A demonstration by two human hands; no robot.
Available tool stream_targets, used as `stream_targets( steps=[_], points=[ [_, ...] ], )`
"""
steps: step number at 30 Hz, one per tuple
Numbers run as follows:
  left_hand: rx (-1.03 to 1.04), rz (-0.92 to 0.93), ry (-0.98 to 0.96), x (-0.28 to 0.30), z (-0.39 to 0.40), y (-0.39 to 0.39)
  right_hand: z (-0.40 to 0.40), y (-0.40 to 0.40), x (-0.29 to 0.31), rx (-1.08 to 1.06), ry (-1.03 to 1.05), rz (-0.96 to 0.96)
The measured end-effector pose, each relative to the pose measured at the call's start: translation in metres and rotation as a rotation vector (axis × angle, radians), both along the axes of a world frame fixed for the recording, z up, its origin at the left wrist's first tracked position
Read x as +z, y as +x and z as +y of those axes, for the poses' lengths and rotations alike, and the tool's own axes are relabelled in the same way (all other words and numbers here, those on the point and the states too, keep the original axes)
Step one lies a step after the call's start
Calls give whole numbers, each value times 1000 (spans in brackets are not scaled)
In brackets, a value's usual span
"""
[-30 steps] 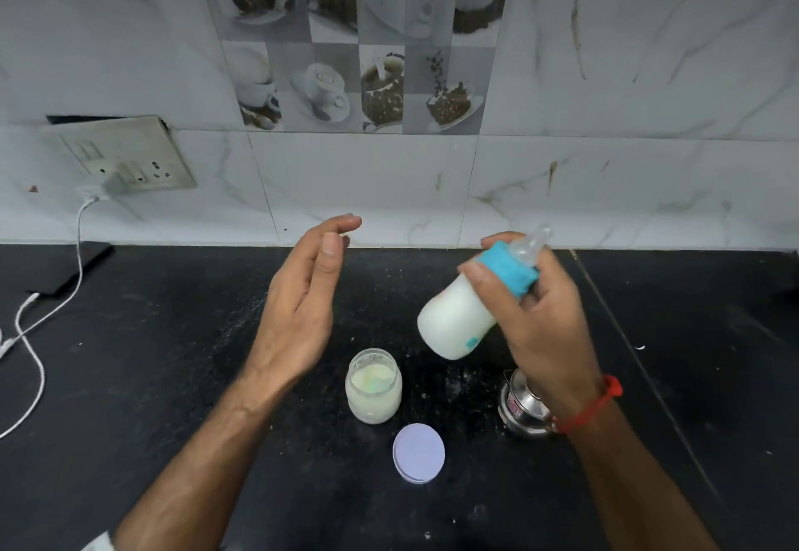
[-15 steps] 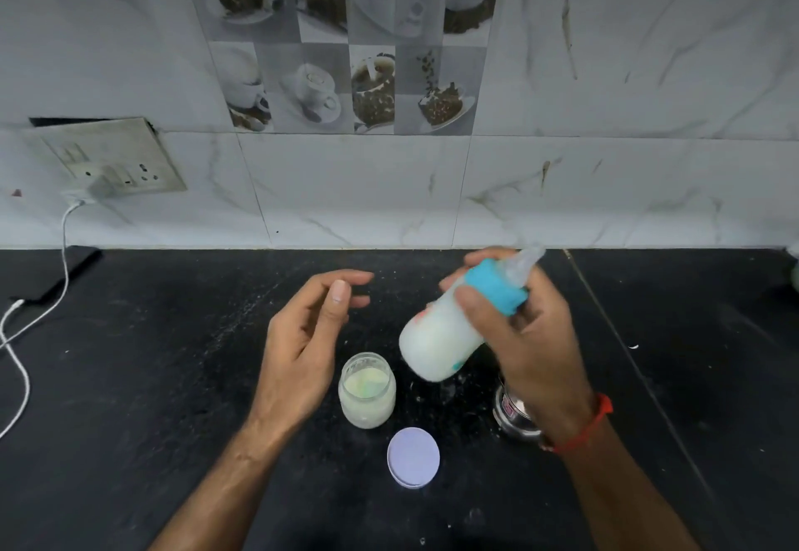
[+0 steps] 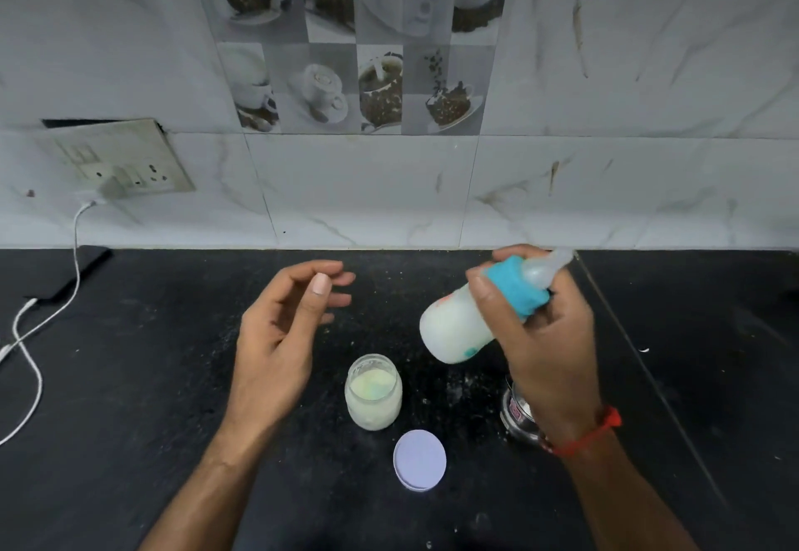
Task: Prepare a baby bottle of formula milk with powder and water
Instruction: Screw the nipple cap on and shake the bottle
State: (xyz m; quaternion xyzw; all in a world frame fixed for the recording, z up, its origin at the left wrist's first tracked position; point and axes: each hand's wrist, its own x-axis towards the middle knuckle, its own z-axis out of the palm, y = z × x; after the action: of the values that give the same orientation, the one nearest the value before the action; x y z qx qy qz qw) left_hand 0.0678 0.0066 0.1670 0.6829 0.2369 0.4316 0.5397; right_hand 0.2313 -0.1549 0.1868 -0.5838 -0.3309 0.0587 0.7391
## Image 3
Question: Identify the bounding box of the person's right hand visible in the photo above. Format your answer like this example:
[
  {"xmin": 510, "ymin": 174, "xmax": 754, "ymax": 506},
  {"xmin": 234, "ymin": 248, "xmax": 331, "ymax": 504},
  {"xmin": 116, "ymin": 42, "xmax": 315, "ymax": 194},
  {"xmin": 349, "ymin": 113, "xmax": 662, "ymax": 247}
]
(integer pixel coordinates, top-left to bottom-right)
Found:
[{"xmin": 464, "ymin": 244, "xmax": 607, "ymax": 445}]

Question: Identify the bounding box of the red thread bracelet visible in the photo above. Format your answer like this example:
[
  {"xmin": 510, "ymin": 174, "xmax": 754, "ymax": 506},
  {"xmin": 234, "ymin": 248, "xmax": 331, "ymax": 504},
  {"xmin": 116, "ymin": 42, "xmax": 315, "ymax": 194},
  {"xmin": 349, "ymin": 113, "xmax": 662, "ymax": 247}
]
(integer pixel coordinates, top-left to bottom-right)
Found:
[{"xmin": 539, "ymin": 405, "xmax": 623, "ymax": 459}]

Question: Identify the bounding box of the black phone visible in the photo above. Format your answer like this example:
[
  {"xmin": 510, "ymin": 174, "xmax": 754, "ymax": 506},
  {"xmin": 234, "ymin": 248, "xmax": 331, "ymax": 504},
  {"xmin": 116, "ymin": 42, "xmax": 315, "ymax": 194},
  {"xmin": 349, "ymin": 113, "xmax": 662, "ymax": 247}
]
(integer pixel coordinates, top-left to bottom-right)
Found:
[{"xmin": 24, "ymin": 246, "xmax": 115, "ymax": 303}]

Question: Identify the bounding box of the small green measuring scoop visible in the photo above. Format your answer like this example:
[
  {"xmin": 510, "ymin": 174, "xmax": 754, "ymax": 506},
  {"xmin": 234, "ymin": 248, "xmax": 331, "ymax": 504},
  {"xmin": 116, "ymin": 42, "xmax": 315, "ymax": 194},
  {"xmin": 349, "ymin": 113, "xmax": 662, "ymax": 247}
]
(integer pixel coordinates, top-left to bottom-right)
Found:
[{"xmin": 352, "ymin": 379, "xmax": 395, "ymax": 402}]

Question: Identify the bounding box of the grey wall socket plate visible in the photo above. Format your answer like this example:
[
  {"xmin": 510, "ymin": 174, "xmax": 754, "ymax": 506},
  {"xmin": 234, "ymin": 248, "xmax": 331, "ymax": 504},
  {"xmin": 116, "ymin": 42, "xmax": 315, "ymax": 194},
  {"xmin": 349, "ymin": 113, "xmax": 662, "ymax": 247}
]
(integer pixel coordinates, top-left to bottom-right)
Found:
[{"xmin": 40, "ymin": 117, "xmax": 196, "ymax": 197}]

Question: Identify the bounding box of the white charging cable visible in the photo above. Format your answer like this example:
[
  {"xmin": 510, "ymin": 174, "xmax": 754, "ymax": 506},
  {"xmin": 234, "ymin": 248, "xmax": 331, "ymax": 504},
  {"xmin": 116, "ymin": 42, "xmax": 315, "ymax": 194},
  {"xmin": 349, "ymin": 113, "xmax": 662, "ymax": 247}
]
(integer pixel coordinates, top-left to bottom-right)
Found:
[
  {"xmin": 0, "ymin": 297, "xmax": 45, "ymax": 448},
  {"xmin": 0, "ymin": 199, "xmax": 98, "ymax": 365}
]

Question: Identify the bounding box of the person's right forearm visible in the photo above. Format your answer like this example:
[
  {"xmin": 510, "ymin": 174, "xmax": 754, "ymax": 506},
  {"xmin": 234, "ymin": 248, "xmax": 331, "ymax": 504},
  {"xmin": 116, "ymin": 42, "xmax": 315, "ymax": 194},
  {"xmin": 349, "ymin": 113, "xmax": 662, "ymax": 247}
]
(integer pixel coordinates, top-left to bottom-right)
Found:
[{"xmin": 558, "ymin": 429, "xmax": 700, "ymax": 551}]

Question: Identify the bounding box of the white charger plug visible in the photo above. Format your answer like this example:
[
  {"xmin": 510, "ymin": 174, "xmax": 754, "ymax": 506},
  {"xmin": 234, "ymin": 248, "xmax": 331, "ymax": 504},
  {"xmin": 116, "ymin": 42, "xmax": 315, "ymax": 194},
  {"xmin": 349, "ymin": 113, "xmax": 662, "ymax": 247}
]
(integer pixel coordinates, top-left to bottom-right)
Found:
[{"xmin": 74, "ymin": 176, "xmax": 129, "ymax": 206}]

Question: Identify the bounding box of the small steel pot with lid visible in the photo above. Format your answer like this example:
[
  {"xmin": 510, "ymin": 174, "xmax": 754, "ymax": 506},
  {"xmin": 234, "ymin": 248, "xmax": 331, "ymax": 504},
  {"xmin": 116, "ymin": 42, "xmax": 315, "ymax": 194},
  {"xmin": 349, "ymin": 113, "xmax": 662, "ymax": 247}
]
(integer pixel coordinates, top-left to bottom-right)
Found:
[{"xmin": 499, "ymin": 375, "xmax": 548, "ymax": 447}]

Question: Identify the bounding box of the blue bottle cap with nipple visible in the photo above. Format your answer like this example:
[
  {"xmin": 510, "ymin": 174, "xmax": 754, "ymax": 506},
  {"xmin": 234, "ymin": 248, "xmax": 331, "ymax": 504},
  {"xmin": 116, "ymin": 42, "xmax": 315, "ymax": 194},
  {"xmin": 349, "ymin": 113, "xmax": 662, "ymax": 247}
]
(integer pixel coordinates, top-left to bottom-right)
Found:
[{"xmin": 480, "ymin": 247, "xmax": 575, "ymax": 322}]

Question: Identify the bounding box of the lilac jar lid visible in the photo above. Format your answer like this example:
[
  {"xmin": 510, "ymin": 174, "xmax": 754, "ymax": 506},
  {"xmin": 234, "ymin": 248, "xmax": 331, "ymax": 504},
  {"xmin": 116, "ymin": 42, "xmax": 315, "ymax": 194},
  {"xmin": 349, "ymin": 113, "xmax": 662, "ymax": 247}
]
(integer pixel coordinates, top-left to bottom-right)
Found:
[{"xmin": 392, "ymin": 429, "xmax": 448, "ymax": 493}]

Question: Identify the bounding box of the person's left hand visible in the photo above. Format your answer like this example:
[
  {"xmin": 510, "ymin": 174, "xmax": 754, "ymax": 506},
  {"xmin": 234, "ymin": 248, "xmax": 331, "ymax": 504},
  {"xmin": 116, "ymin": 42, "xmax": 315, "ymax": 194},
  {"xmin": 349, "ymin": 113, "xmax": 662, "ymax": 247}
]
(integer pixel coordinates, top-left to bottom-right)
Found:
[{"xmin": 224, "ymin": 259, "xmax": 357, "ymax": 439}]

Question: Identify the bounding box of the person's left forearm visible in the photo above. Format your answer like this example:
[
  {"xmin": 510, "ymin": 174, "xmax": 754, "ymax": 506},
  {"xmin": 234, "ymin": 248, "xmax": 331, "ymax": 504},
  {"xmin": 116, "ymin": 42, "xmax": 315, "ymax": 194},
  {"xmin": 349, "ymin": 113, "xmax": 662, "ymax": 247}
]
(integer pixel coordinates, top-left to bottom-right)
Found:
[{"xmin": 136, "ymin": 422, "xmax": 279, "ymax": 551}]

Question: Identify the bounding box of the glass milk powder jar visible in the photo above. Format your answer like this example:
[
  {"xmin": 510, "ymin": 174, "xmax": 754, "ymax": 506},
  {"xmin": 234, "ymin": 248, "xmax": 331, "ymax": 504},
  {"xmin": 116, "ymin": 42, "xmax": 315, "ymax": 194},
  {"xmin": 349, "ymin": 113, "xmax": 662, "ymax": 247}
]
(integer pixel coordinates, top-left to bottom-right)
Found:
[{"xmin": 344, "ymin": 354, "xmax": 404, "ymax": 433}]

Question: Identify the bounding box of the clear plastic baby bottle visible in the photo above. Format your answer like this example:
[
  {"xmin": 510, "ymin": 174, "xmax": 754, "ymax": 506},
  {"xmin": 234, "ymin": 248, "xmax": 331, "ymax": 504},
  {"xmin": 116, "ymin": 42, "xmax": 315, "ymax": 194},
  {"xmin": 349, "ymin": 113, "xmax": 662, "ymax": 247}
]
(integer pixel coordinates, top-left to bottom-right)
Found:
[{"xmin": 419, "ymin": 281, "xmax": 498, "ymax": 365}]

